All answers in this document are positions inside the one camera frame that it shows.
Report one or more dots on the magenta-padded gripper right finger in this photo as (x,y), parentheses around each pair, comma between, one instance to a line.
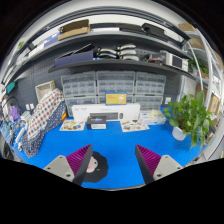
(166,166)

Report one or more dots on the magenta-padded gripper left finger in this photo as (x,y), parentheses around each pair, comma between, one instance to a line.
(60,166)

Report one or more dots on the black cartoon mouse pad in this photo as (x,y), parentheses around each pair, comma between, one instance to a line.
(101,170)

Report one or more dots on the navy polka dot cloth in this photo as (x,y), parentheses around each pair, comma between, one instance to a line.
(33,146)

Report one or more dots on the pale yellow gloves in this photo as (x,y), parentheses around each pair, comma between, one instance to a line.
(154,112)

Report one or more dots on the green potted plant white pot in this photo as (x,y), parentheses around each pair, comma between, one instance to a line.
(188,115)

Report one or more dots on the red white checked cloth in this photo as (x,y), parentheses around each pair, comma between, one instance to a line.
(45,111)

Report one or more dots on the small black box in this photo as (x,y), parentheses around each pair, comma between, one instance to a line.
(96,122)

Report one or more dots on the long white keyboard box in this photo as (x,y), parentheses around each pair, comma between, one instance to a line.
(80,111)

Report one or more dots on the beige woven basket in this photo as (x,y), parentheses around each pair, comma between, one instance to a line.
(45,90)

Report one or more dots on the yellow and blue box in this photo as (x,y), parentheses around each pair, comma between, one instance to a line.
(116,98)

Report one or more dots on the white metal shelf rack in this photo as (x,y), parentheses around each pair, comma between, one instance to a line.
(203,53)

